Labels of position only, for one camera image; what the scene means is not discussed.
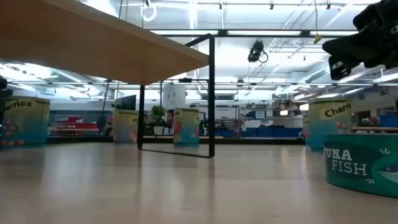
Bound black overhead rig beam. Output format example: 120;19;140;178
149;29;360;39
102;79;398;88

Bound peaches can yellow grey label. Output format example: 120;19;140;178
113;109;139;144

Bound large blue storage bin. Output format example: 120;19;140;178
378;113;398;128

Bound black metal table frame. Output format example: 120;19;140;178
46;136;307;146

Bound cherries can teal yellow label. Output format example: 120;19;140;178
0;96;51;149
307;98;353;154

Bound white ring lamp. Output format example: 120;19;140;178
140;2;158;22

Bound yellow hanging plug cable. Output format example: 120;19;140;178
313;0;323;44

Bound black slanted rig post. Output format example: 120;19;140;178
101;80;110;131

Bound wooden shelf black metal frame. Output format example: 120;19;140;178
0;0;216;159

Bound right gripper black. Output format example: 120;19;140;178
322;0;398;81

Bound red storage bins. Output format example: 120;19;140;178
55;116;100;137

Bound black background monitor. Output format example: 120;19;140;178
114;95;137;111

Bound wooden workbench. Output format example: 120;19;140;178
352;126;398;133

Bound black hanging overhead camera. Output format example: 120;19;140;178
247;39;269;64

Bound tuna fish can green label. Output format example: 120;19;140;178
323;133;398;199

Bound potted plant white pot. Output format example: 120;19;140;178
150;105;167;136

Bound person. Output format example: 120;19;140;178
165;109;175;127

